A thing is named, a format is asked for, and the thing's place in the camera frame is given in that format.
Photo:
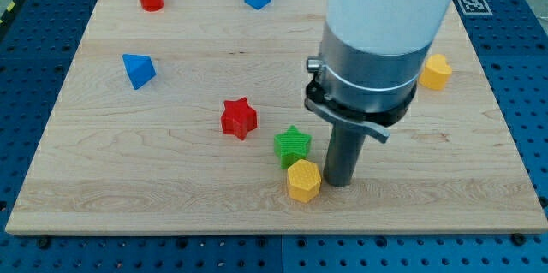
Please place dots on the yellow hexagon block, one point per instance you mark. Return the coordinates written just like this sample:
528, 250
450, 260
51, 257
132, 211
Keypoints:
303, 180

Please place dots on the blue triangle block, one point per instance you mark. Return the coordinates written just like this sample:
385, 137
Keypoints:
139, 69

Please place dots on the red star block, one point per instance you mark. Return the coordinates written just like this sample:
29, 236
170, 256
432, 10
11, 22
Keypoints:
238, 118

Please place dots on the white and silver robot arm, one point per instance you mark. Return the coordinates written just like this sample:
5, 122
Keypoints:
365, 74

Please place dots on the wooden board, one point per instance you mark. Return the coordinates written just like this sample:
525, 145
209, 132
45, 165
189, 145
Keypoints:
154, 161

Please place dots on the black and white fiducial marker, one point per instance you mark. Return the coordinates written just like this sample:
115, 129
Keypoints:
474, 7

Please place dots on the yellow heart block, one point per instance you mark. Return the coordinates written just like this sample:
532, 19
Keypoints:
436, 72

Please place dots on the green star block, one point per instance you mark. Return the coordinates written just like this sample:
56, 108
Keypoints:
291, 146

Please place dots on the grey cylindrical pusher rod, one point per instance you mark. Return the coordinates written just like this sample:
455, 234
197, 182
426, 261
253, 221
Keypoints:
343, 152

